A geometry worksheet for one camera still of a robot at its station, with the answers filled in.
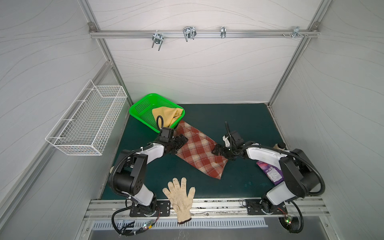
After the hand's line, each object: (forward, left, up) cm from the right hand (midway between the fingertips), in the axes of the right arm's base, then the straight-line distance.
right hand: (220, 150), depth 91 cm
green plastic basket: (+32, +59, +1) cm, 67 cm away
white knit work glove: (-29, +21, -2) cm, 36 cm away
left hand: (+4, +21, +2) cm, 21 cm away
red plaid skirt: (-1, +14, -2) cm, 14 cm away
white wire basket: (-5, +66, +29) cm, 72 cm away
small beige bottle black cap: (+1, -35, +5) cm, 35 cm away
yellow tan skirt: (+22, +35, +6) cm, 41 cm away
